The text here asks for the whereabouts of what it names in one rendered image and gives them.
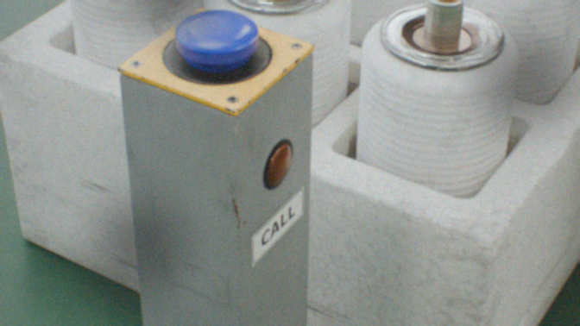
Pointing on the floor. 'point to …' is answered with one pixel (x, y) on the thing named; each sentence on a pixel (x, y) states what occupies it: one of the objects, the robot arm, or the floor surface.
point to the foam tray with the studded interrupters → (478, 221)
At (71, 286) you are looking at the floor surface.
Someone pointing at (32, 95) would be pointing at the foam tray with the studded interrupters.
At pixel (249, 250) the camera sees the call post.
